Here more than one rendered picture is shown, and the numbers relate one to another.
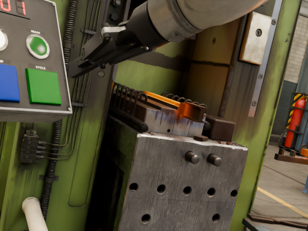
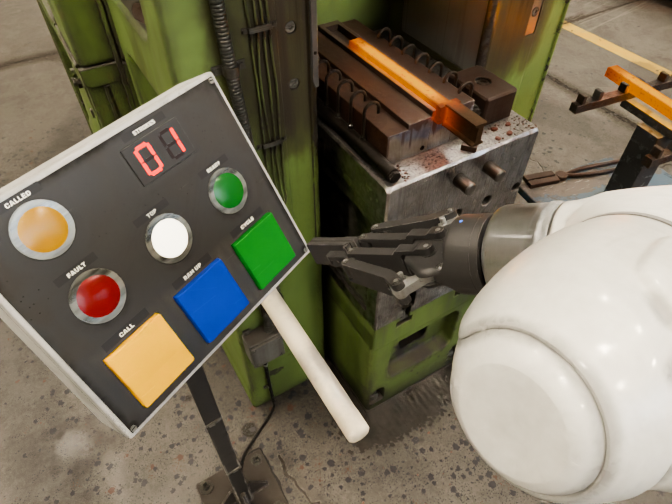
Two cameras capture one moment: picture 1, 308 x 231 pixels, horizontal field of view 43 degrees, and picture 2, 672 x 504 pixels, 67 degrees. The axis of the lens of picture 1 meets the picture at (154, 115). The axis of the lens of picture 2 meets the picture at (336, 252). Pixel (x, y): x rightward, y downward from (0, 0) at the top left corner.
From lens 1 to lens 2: 0.58 m
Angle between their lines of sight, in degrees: 41
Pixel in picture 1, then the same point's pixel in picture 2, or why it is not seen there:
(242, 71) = not seen: outside the picture
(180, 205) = not seen: hidden behind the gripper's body
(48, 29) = (226, 142)
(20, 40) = (202, 205)
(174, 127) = (430, 140)
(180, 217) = not seen: hidden behind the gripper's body
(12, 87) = (232, 295)
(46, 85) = (268, 248)
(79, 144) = (290, 185)
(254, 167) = (528, 99)
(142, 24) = (471, 290)
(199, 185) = (472, 201)
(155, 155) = (414, 201)
